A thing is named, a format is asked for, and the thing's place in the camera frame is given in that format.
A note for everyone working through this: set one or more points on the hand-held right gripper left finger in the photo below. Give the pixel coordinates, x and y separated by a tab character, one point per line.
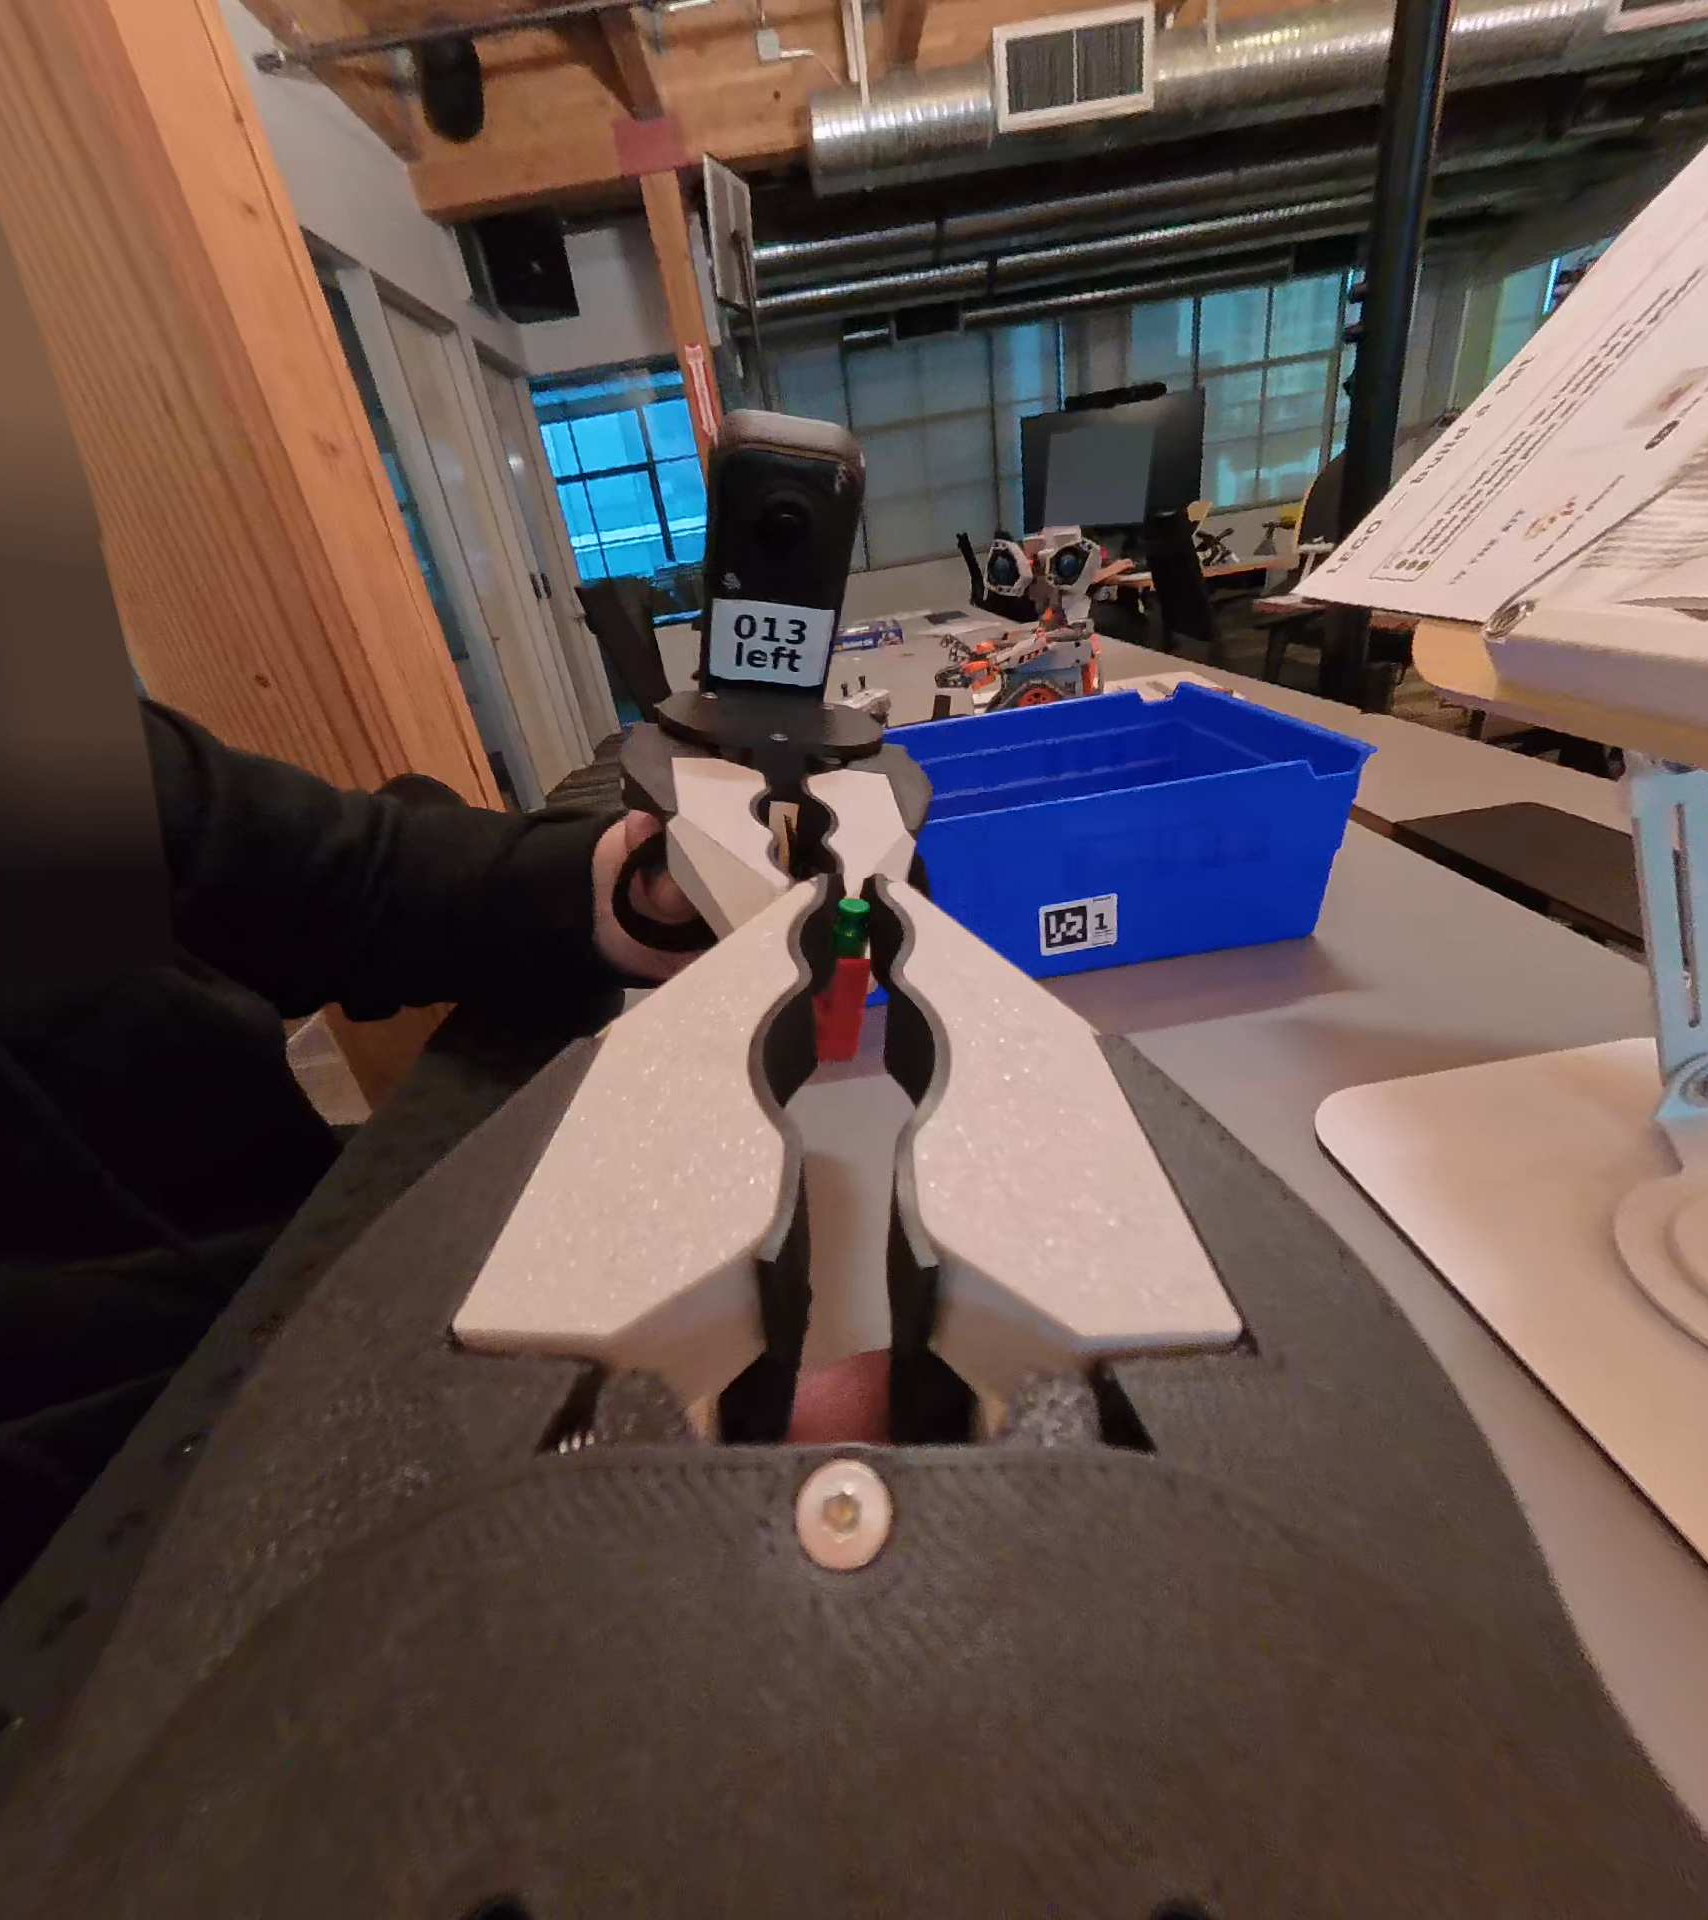
644	1201

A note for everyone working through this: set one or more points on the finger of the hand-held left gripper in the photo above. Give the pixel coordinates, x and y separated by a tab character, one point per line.
876	824
718	841

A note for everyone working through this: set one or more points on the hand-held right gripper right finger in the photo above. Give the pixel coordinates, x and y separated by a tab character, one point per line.
1065	1201

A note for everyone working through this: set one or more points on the green small rod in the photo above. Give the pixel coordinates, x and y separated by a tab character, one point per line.
850	926

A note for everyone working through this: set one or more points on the small red fan connector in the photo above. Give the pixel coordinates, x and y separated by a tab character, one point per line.
843	1012

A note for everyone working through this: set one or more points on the blue plastic bin white tag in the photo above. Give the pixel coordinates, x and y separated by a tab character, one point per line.
1169	854

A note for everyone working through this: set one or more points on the person's left forearm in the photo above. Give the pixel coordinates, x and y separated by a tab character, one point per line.
388	884

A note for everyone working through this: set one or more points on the person's left hand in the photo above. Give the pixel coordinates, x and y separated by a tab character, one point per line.
636	901

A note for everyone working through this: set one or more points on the tracked toy robot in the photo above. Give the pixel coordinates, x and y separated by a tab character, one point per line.
1034	660

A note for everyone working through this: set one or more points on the black computer monitor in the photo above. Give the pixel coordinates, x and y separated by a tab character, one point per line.
1109	459

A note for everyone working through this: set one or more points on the white document stand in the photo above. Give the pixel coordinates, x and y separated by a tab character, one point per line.
1485	1201

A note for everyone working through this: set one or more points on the white air vent grille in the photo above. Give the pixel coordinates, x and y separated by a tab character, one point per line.
1075	69

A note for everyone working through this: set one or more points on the large wooden pillar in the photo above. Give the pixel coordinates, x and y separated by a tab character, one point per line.
238	451

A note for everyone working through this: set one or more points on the person's dark clothing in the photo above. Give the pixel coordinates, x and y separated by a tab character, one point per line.
45	1274

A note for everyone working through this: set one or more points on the black steel column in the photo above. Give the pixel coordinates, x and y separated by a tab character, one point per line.
1395	300

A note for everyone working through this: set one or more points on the black wall speaker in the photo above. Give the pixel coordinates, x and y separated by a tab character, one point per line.
524	266

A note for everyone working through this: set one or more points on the silver ceiling duct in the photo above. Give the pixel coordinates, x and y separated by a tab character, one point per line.
1244	75

